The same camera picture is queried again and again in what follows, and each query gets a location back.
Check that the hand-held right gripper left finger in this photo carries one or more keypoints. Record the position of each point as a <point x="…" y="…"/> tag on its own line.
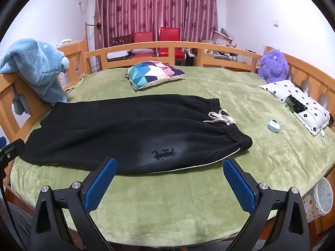
<point x="100" y="185"/>

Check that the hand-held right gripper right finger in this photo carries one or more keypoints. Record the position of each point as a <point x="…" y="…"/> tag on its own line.
<point x="239" y="188"/>

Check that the black pants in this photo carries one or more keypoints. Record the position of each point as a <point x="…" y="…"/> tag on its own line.
<point x="125" y="138"/>

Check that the light blue earbud case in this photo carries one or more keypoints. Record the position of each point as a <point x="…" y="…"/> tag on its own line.
<point x="272" y="125"/>

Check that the green fleece blanket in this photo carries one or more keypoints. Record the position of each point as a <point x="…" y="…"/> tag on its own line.
<point x="199" y="125"/>

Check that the white star patterned basin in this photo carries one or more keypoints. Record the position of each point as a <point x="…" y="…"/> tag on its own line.
<point x="323" y="197"/>

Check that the blue plush toy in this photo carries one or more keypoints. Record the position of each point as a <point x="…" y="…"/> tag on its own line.
<point x="36" y="65"/>

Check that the white floral pillow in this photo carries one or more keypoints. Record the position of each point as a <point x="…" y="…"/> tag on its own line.
<point x="298" y="104"/>

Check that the geometric patterned pillow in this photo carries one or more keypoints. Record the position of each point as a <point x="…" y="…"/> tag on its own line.
<point x="153" y="73"/>

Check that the purple plush toy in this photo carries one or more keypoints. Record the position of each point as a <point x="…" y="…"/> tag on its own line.
<point x="273" y="66"/>

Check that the wooden coat rack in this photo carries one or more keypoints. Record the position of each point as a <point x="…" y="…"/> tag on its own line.
<point x="91" y="31"/>

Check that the dark wooden chair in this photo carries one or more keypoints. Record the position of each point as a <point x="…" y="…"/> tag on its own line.
<point x="120" y="41"/>

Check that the red chair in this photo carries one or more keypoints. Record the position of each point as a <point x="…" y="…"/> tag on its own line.
<point x="142" y="45"/>
<point x="170" y="43"/>

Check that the pile of boxes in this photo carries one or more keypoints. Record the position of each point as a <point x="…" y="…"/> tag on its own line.
<point x="222" y="43"/>

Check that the maroon striped curtain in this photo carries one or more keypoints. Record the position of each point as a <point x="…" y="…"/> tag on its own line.
<point x="157" y="7"/>

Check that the wooden bed frame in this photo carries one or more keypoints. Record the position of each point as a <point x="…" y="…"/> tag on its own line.
<point x="78" y="57"/>

